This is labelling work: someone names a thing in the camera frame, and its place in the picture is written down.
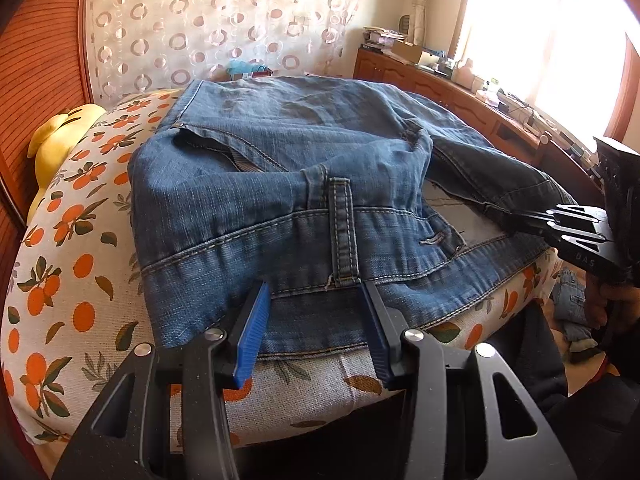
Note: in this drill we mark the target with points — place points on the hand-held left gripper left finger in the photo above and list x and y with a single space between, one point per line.
250 335

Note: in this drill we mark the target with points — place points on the blue denim pants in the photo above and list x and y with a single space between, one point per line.
300 170

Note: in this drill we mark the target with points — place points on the wooden window cabinet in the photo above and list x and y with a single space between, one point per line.
450 95

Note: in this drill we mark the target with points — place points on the small round fan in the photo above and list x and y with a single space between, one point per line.
406 29

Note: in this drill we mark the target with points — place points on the crumpled light blue jeans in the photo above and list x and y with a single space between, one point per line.
575 305

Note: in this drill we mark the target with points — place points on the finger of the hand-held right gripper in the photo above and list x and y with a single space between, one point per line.
540 221
580 231

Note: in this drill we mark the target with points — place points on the sheer circle pattern curtain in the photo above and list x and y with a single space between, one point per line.
210 15

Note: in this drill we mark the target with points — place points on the orange fruit print bed sheet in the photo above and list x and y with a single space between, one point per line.
75 270

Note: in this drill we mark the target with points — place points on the pale pink jug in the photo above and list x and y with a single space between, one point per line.
466 71

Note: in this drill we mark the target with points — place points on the stack of papers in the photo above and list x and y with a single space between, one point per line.
382 37

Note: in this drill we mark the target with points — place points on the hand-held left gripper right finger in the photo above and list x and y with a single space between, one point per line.
376 330

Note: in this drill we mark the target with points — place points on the person's right hand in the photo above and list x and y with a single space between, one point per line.
597 300

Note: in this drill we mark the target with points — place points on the blue bag in carton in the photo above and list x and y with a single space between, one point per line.
245 67

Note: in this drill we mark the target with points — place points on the yellow plush toy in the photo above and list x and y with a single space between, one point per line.
47 135

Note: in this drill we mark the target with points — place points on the open cardboard box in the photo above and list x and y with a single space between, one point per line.
407 51

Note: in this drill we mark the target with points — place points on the wooden framed window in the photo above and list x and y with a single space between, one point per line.
550 25

